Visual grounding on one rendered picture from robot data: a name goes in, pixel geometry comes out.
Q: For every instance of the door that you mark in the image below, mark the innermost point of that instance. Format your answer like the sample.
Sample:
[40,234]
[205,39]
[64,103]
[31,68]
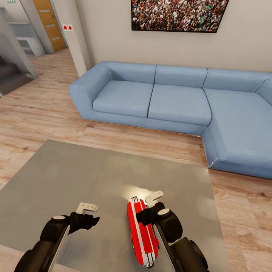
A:
[50,24]

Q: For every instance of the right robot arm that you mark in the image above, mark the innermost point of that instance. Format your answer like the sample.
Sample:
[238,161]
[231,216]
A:
[184,255]

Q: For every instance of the coffee table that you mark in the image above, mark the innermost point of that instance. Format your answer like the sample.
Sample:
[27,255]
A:
[59,176]

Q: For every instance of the sofa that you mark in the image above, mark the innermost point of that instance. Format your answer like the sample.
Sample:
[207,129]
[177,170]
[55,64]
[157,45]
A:
[231,110]

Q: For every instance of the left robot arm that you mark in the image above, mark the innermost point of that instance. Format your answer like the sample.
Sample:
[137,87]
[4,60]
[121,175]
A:
[43,256]

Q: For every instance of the radio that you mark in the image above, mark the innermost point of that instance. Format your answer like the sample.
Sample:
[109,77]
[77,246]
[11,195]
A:
[142,237]

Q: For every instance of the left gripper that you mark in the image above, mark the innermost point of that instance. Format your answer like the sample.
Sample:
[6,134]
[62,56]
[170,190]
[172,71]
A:
[84,221]

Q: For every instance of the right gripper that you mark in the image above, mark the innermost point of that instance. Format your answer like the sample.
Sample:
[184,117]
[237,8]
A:
[144,216]

